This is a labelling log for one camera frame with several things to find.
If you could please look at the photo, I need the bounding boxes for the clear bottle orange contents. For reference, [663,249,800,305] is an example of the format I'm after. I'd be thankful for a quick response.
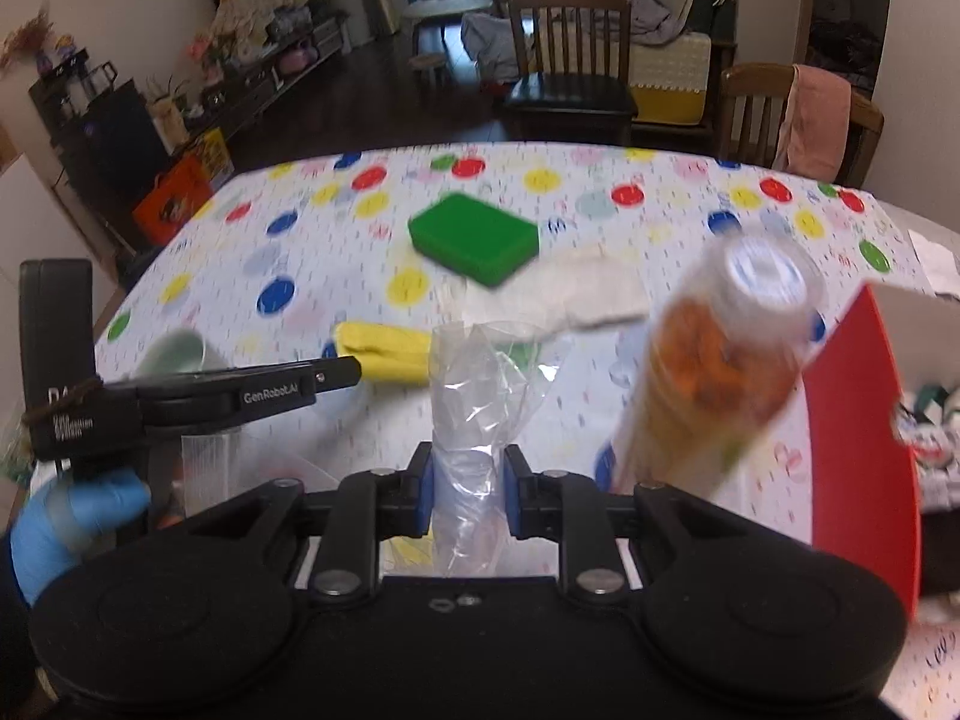
[604,229,825,497]

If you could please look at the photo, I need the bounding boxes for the clear plastic bag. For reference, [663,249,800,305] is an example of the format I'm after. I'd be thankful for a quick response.
[428,322,569,577]

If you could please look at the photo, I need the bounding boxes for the blue gloved left hand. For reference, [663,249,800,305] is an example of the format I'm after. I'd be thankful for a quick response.
[10,468,151,606]

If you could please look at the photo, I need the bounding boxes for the pale green cup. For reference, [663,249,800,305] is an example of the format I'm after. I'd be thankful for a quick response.
[135,328,206,379]

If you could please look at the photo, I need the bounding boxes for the yellow folded cloth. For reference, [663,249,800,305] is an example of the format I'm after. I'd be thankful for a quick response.
[334,322,431,387]

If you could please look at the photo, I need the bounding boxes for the red orange box on floor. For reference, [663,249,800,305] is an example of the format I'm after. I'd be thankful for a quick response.
[133,127,235,245]

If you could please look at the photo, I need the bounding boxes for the balloon pattern tablecloth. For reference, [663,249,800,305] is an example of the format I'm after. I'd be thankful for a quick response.
[96,143,958,718]

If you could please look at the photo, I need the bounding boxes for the white embroidered pouch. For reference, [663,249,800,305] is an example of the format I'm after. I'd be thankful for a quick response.
[893,383,958,514]

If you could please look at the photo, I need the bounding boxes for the dark tv cabinet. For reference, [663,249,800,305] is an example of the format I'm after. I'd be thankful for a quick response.
[29,11,348,193]

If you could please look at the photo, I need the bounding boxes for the red cardboard box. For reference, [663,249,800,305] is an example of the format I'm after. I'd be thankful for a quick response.
[802,281,958,616]

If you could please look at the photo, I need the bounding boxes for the green sponge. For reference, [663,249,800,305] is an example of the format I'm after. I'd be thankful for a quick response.
[407,192,540,288]

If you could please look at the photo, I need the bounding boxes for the white knitted cloth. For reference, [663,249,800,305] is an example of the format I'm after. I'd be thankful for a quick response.
[438,244,651,335]

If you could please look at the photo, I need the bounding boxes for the white paper sheet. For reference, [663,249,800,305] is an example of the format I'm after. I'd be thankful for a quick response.
[910,231,960,301]

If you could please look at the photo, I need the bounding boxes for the small wooden stool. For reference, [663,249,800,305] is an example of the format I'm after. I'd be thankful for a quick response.
[409,52,452,91]

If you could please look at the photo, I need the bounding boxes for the round wooden table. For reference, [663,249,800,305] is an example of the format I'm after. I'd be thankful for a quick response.
[402,0,493,23]

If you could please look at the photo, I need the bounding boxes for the white cloth bundle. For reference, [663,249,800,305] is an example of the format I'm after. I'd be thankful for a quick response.
[460,11,519,85]

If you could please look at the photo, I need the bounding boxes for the pink towel on chair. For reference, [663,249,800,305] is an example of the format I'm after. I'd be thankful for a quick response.
[773,64,853,182]

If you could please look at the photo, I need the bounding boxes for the dark seat wooden chair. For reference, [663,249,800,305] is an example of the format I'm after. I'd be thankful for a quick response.
[503,0,638,146]

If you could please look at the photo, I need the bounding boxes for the wooden chair near table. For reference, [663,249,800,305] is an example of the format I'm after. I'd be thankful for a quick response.
[716,62,885,187]

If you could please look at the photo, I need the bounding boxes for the sofa with cream cover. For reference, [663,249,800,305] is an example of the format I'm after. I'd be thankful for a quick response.
[628,0,736,127]

